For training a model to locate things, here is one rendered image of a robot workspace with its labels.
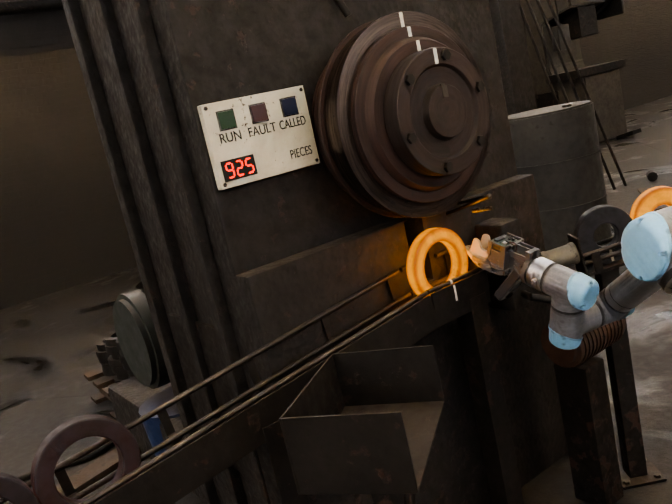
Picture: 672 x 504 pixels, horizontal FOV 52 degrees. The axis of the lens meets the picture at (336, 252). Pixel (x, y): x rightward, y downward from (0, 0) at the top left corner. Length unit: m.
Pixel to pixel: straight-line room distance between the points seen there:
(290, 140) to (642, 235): 0.76
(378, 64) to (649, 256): 0.68
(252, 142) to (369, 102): 0.27
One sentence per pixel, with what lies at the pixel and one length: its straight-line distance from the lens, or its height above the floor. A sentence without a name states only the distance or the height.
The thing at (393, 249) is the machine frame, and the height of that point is 0.81.
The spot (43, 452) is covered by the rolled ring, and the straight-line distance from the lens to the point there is 1.32.
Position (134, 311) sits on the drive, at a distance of 2.62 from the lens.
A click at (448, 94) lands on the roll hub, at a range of 1.58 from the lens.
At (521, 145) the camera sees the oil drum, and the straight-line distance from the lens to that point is 4.36.
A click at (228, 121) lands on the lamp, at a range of 1.50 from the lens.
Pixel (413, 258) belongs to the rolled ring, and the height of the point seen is 0.79.
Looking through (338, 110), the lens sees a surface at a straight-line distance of 1.50.
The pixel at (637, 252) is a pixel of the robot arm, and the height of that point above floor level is 0.81.
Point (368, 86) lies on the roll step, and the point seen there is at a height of 1.20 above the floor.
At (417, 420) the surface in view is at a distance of 1.30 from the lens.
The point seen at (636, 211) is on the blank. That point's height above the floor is 0.75.
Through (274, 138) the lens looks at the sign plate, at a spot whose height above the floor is 1.14.
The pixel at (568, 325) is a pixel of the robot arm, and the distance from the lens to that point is 1.66.
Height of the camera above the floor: 1.18
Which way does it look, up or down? 12 degrees down
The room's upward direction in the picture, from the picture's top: 13 degrees counter-clockwise
